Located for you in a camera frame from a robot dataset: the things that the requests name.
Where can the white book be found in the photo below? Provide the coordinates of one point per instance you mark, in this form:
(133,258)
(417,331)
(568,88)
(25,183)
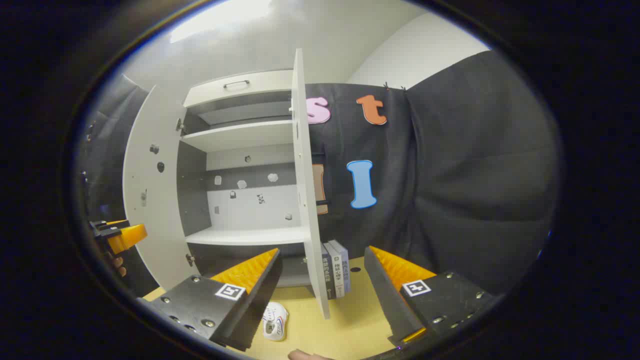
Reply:
(337,270)

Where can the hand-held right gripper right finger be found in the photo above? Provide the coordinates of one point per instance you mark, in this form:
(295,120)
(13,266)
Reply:
(385,295)

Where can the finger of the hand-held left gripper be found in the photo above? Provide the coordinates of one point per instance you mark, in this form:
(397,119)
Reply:
(127,237)

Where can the dark blue book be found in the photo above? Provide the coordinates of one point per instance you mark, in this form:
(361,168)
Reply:
(327,272)

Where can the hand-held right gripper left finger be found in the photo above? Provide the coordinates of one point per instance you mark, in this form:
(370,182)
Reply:
(260,300)

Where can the white shoe cabinet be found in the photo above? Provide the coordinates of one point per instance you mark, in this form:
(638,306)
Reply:
(240,215)

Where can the white striped shoe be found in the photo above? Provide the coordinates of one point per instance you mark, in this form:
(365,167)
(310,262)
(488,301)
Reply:
(275,320)

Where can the white cabinet drawer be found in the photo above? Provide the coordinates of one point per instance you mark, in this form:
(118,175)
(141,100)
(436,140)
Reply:
(240,87)

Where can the white cabinet door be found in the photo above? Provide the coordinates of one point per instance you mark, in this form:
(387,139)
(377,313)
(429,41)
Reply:
(155,210)
(306,200)

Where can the grey blue book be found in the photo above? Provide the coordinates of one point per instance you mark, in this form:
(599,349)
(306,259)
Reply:
(344,262)

